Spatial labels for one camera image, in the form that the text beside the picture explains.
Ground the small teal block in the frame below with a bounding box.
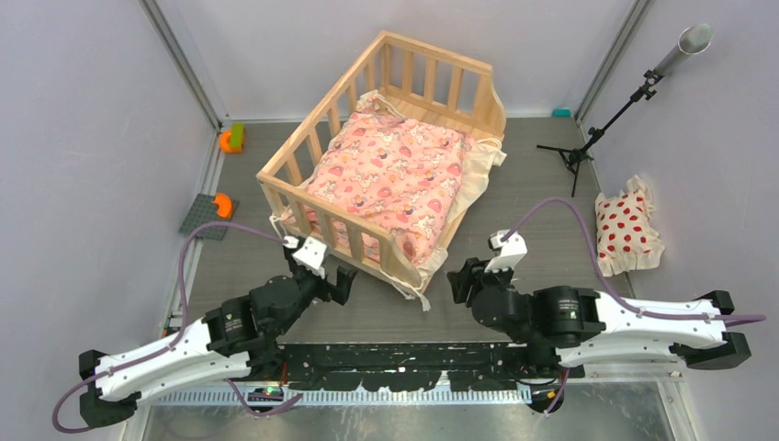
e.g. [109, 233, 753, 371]
[551, 108, 571, 118]

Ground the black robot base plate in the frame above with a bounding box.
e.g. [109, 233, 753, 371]
[243, 343, 565, 392]

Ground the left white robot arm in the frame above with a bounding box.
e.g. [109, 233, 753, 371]
[79, 240, 357, 429]

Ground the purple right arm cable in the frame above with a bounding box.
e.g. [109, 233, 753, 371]
[499, 196, 768, 416]

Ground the grey building block plate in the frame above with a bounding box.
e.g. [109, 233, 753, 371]
[178, 194, 240, 235]

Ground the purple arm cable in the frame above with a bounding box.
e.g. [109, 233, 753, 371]
[51, 221, 306, 435]
[499, 196, 768, 416]

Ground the wooden slatted pet bed frame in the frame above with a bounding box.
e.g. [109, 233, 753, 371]
[256, 30, 506, 300]

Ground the orange and green toy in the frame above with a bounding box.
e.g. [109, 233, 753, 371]
[219, 122, 245, 153]

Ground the orange arch toy block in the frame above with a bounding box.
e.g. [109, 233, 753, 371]
[211, 192, 234, 220]

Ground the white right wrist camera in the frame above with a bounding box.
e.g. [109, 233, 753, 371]
[485, 230, 528, 273]

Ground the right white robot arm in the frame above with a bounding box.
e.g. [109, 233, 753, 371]
[446, 258, 751, 378]

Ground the white strawberry print pillow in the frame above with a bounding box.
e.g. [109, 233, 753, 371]
[594, 175, 665, 277]

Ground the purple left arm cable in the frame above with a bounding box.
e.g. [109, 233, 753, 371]
[51, 221, 306, 435]

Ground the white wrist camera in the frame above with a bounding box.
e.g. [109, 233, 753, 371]
[485, 230, 528, 273]
[292, 236, 328, 279]

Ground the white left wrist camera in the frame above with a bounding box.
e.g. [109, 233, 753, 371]
[292, 236, 328, 279]

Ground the microphone on black stand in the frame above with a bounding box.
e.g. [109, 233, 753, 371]
[537, 24, 714, 198]

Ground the pink unicorn print cushion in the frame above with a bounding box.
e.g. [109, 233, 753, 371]
[267, 88, 507, 312]

